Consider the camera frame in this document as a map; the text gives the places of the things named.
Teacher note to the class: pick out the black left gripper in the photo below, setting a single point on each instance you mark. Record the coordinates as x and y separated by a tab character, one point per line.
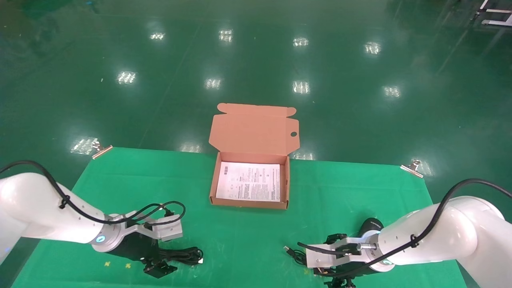
136	246

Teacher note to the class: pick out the metal binder clip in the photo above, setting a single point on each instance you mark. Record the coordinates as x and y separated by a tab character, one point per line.
412	168
102	152

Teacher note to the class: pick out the open brown cardboard box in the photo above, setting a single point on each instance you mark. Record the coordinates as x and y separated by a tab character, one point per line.
254	132

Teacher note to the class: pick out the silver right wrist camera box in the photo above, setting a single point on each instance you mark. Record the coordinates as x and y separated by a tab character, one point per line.
328	254

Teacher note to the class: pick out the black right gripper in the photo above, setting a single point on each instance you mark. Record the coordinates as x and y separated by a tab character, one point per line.
352	271

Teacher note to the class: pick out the green table mat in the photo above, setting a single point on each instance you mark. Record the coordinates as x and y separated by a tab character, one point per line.
240	232

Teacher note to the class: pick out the white printed instruction sheet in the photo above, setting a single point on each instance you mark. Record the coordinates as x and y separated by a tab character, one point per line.
248	182

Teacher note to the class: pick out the grey metal frame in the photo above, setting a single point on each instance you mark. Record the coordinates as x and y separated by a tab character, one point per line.
494	22

